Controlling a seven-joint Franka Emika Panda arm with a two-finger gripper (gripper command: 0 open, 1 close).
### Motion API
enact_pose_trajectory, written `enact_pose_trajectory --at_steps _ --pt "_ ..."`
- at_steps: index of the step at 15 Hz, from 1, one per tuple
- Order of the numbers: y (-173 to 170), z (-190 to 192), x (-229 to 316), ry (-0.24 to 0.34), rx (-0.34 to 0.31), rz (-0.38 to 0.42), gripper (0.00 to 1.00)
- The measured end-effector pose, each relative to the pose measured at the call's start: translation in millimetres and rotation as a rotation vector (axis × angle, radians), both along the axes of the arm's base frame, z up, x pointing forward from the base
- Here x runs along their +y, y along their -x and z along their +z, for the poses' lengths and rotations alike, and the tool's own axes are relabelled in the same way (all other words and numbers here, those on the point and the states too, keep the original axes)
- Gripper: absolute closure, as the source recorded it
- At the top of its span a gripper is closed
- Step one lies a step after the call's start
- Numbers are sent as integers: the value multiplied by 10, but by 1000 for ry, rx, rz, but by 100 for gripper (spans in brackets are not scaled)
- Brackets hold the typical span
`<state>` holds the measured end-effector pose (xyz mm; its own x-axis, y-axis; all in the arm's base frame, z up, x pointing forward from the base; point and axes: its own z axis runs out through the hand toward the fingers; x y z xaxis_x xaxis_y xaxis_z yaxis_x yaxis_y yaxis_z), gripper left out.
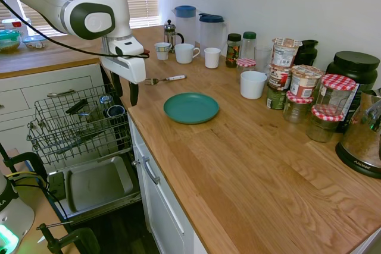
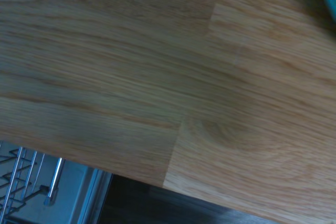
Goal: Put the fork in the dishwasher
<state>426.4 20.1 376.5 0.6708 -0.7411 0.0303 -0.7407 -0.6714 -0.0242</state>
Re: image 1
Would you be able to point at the black table clamp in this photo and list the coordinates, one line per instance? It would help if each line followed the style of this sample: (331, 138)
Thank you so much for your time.
(77, 237)
(22, 156)

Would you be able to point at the white robot base green light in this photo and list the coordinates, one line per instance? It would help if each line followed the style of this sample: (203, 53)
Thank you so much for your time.
(13, 212)

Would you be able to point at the white cup with pattern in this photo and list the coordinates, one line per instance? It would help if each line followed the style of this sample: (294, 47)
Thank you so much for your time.
(162, 51)

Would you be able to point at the clear drinking glass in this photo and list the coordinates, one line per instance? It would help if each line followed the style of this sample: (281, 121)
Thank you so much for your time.
(263, 57)

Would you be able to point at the stainless steel electric kettle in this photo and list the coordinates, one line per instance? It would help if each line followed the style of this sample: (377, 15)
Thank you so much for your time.
(358, 138)

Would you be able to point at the wide white cup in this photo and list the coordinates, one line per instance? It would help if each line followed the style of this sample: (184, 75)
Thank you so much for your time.
(253, 86)

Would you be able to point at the clear glass jar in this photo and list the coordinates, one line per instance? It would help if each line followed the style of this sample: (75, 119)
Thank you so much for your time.
(105, 100)

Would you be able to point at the white drawer cabinet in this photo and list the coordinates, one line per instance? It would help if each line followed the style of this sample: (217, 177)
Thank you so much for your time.
(44, 83)

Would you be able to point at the white ribbed cup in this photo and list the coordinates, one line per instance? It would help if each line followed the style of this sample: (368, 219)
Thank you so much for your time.
(212, 58)

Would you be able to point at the small jar red checked lid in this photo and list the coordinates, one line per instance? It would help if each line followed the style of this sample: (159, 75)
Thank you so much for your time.
(246, 63)

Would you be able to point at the glass french press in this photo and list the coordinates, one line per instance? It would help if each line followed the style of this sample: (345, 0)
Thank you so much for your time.
(170, 36)

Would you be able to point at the teal plastic plate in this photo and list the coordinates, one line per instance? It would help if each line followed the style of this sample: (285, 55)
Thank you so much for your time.
(191, 108)

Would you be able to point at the red white oatmeal cup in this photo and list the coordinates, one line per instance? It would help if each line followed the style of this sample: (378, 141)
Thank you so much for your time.
(304, 83)

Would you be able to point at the white container red label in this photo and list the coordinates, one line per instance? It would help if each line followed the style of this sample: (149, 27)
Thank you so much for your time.
(13, 23)

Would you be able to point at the black protein powder tub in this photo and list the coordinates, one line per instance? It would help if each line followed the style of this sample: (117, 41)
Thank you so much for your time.
(354, 66)

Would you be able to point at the light wooden robot table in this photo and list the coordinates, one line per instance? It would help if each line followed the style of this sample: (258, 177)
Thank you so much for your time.
(44, 221)

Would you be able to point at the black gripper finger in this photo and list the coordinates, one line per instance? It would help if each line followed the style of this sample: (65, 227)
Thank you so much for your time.
(134, 93)
(118, 86)

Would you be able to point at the clear pitcher light blue lid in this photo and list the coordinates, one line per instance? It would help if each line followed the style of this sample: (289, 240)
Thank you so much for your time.
(184, 22)

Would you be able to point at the silver cabinet knob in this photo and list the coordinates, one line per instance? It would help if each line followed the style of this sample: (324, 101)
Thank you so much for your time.
(135, 163)

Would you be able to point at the green food cup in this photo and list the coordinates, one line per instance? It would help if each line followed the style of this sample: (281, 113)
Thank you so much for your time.
(275, 97)

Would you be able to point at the large jar red checked lid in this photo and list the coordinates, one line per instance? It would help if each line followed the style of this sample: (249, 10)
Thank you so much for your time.
(334, 96)

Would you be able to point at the food container blue lid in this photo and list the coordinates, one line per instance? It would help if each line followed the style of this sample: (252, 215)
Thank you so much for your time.
(34, 43)

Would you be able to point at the dark spice jar black lid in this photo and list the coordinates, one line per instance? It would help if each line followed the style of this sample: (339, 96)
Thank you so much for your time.
(233, 51)

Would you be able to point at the black bottle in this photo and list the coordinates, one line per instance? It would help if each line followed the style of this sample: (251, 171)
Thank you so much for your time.
(307, 53)

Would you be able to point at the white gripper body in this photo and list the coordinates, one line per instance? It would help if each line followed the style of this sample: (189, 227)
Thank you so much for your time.
(131, 68)

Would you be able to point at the red printed food cup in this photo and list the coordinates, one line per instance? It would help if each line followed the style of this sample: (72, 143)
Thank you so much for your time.
(279, 78)

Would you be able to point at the clear pitcher dark blue lid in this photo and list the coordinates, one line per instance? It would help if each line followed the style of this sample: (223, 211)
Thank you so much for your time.
(211, 35)

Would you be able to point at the food container teal lid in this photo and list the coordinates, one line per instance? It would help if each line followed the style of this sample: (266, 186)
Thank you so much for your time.
(9, 43)

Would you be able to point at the glass jar red checked lid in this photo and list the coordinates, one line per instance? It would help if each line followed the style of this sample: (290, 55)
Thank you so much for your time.
(323, 127)
(297, 108)

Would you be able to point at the steel dishwasher door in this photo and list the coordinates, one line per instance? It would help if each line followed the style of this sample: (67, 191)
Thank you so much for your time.
(98, 182)

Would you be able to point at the dark blue mug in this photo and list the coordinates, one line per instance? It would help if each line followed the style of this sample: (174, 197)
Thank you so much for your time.
(115, 111)

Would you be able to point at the clear jar green lid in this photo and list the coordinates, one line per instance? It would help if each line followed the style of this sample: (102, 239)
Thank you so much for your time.
(249, 44)

